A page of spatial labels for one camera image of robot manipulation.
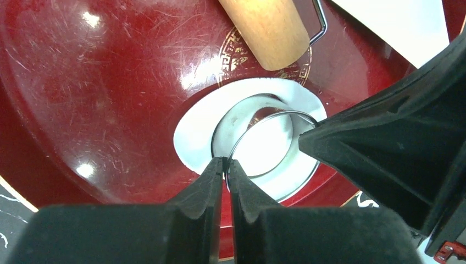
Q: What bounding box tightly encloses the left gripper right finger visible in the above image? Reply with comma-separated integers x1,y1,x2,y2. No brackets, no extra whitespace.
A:
227,160,421,263

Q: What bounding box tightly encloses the metal spatula wooden handle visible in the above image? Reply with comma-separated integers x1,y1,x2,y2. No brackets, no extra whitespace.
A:
334,0,450,69

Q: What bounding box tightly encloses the wooden double-ended rolling pin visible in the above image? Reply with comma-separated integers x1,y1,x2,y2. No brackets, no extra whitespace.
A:
219,1,328,71

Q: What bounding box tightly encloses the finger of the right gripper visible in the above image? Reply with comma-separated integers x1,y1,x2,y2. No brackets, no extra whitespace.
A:
298,34,465,256

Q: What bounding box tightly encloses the red round tray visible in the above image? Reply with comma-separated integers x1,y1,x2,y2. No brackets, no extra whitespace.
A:
0,0,466,260

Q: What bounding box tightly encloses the metal ring cutter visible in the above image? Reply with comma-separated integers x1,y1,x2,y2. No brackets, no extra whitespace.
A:
211,93,318,200

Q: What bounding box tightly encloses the white dough piece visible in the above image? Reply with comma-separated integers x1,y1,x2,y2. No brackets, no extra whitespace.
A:
173,77,329,203

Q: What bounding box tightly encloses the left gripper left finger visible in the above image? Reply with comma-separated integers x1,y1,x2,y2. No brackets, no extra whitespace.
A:
8,157,224,263

